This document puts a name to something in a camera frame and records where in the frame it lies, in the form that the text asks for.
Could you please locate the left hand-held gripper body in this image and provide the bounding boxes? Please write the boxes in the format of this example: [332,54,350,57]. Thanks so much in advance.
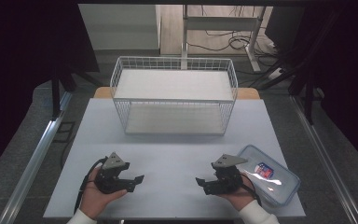
[93,151,131,195]

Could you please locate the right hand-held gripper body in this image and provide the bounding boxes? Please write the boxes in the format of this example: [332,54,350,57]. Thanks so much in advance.
[211,153,249,195]

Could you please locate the person's right hand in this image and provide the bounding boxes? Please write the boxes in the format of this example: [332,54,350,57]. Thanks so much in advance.
[218,183,257,213]

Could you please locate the person's left hand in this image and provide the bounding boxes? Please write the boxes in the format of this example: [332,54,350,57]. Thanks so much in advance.
[79,166,129,220]

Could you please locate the white table cover sheet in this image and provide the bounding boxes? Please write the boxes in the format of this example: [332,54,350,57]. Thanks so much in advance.
[42,97,307,218]

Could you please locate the black metal stand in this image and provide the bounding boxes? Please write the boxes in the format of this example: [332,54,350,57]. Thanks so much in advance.
[50,64,104,121]
[256,60,317,126]

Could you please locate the white power strip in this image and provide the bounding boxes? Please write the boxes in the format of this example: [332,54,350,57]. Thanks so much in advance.
[268,67,285,80]

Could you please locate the dark curtain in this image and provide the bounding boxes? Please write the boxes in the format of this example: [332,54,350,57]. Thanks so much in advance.
[0,0,101,182]
[302,0,358,175]

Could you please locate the white cabinet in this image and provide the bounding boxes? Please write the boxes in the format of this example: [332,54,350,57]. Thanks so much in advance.
[77,3,162,51]

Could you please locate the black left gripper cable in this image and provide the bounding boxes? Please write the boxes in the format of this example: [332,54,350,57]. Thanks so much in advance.
[73,157,108,216]

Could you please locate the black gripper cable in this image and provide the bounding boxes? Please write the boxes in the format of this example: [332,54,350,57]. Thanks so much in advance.
[73,157,108,216]
[240,173,263,208]

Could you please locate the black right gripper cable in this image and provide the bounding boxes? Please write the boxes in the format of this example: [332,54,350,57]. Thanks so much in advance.
[240,173,263,208]

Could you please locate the black floor bracket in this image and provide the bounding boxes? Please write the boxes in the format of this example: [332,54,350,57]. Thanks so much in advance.
[52,120,76,145]

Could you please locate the metal floor rail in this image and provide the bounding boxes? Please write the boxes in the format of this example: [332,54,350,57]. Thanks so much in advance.
[289,94,358,224]
[0,91,73,224]

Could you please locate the white wire shelf rack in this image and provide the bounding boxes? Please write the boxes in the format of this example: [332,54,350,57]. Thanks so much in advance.
[109,55,240,137]

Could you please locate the black floor cables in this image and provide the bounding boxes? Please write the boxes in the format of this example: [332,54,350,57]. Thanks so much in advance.
[186,5,282,59]

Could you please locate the white metal desk frame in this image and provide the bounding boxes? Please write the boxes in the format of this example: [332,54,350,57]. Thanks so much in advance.
[181,4,267,73]

